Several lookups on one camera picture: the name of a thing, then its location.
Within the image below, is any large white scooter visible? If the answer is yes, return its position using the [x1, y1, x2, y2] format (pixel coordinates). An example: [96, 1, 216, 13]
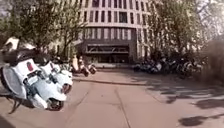
[0, 49, 68, 113]

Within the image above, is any pale scooter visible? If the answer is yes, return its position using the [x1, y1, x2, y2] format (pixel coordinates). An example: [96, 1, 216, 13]
[70, 55, 90, 78]

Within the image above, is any curved building with entrance canopy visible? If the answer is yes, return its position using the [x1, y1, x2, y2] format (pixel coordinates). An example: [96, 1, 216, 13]
[49, 0, 161, 70]

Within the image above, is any row of parked scooters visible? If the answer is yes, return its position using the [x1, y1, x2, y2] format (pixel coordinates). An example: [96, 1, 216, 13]
[132, 57, 204, 78]

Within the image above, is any small dark scooter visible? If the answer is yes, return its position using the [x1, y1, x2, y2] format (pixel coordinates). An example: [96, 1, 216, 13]
[87, 63, 98, 75]

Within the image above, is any stone kerb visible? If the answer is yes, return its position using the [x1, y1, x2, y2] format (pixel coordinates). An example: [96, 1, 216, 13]
[72, 78, 148, 87]

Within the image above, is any grey paved path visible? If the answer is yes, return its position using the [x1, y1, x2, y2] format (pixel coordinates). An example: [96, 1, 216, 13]
[0, 68, 224, 128]

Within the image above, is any group of leafy trees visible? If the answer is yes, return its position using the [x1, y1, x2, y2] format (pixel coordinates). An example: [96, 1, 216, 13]
[0, 0, 88, 62]
[146, 0, 224, 62]

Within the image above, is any brown bush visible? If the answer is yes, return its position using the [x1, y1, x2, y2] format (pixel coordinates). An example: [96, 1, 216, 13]
[196, 36, 224, 86]

